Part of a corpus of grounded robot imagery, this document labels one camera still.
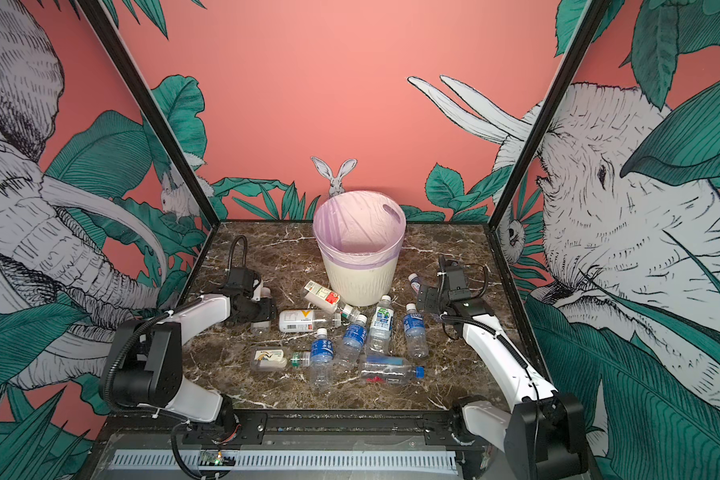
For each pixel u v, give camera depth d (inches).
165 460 27.6
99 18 27.6
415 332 34.0
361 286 41.0
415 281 39.0
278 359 31.5
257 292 32.9
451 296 25.0
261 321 33.2
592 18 27.5
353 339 33.3
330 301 36.3
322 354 32.0
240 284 29.4
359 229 39.6
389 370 33.2
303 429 29.5
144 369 17.5
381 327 33.8
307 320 34.6
